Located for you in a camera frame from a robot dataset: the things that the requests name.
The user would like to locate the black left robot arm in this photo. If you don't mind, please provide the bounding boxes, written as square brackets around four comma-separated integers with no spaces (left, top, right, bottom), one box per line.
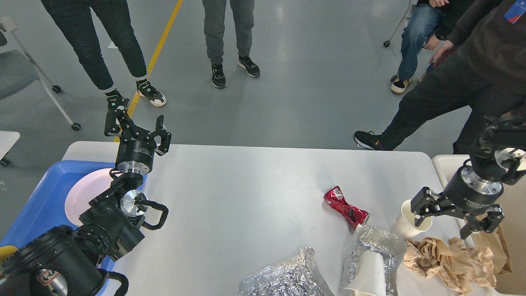
[1,109,171,296]

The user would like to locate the red foil wrapper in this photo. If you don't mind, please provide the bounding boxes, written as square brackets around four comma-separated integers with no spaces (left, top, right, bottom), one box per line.
[323,185,370,227]

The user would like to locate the crumpled brown paper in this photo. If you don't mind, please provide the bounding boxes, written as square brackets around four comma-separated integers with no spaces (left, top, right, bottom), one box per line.
[403,237,496,296]

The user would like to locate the brown paper bag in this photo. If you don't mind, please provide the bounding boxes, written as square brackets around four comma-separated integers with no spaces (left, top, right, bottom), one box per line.
[471,226,512,275]

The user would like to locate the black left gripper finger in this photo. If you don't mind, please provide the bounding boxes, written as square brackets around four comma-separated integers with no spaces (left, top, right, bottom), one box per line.
[149,115,172,156]
[104,106,135,138]

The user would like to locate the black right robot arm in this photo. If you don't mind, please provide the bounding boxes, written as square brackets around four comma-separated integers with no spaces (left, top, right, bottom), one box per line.
[410,115,526,239]

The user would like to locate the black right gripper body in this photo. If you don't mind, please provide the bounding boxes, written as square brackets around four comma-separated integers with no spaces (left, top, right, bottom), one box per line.
[442,166,504,215]

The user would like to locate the white side table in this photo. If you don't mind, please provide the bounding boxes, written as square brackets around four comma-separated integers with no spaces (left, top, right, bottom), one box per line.
[0,131,21,167]

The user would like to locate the walking person dark clothes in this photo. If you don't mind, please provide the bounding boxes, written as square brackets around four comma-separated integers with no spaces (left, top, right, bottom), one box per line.
[354,0,526,154]

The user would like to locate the grey office chair left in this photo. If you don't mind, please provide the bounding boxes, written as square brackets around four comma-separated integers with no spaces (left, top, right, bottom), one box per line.
[0,16,81,131]

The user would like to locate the teal mug yellow inside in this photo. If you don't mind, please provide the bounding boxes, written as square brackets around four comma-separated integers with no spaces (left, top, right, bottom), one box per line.
[0,245,18,262]

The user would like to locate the white paper cup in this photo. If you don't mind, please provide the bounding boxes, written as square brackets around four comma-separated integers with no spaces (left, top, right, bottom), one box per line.
[390,200,433,240]

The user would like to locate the crumpled aluminium foil bag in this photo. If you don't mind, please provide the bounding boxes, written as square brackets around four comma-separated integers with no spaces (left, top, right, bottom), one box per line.
[238,247,334,296]

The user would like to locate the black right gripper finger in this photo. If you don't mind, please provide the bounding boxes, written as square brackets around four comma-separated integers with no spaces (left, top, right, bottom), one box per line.
[410,187,461,227]
[459,206,505,240]

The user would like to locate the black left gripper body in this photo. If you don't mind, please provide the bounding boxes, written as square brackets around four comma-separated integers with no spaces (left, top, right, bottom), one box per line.
[115,127,156,175]

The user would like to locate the foil bag with paper cup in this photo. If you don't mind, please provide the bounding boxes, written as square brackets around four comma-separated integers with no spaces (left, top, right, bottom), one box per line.
[340,224,406,296]

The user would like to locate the pink plate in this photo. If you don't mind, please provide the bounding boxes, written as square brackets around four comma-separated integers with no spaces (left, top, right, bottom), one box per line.
[64,168,113,227]

